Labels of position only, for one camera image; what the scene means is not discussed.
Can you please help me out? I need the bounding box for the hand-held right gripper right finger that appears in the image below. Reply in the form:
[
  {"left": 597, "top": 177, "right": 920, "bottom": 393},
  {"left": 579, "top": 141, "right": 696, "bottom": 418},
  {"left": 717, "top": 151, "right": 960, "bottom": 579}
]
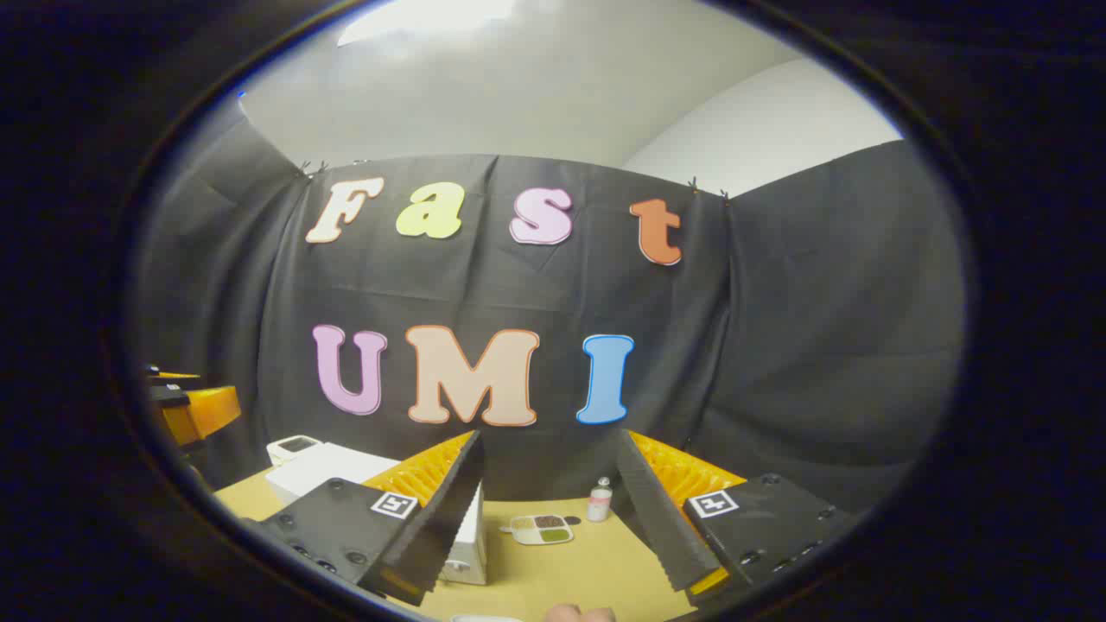
[{"left": 615, "top": 428, "right": 856, "bottom": 607}]

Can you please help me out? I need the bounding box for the white device with dark screen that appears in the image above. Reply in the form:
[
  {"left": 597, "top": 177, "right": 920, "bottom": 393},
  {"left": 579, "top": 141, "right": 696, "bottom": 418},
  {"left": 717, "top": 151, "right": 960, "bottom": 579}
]
[{"left": 266, "top": 435, "right": 322, "bottom": 467}]

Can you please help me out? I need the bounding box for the white divided snack dish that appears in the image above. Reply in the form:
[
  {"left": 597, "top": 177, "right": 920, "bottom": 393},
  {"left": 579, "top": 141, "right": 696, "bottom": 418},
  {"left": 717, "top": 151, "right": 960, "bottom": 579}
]
[{"left": 501, "top": 514, "right": 575, "bottom": 546}]

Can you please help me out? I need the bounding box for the white microwave oven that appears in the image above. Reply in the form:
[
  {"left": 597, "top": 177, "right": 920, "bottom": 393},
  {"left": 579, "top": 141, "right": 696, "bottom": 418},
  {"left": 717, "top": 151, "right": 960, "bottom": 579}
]
[{"left": 265, "top": 442, "right": 487, "bottom": 587}]

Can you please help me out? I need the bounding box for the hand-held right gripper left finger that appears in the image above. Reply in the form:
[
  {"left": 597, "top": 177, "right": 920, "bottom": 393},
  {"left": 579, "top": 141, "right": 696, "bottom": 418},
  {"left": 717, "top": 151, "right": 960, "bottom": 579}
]
[{"left": 246, "top": 429, "right": 486, "bottom": 607}]

